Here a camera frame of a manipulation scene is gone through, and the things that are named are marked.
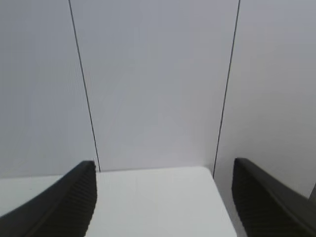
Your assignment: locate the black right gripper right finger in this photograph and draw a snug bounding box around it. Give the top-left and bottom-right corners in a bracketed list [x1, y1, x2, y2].
[231, 158, 316, 237]

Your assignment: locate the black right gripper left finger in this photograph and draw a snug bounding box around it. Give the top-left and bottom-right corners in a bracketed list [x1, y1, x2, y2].
[0, 160, 97, 237]

